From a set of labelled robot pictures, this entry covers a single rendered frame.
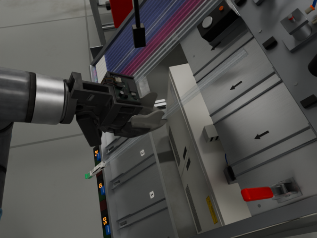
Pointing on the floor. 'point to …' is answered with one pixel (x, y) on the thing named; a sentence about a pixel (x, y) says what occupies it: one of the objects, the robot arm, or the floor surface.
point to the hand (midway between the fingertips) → (158, 119)
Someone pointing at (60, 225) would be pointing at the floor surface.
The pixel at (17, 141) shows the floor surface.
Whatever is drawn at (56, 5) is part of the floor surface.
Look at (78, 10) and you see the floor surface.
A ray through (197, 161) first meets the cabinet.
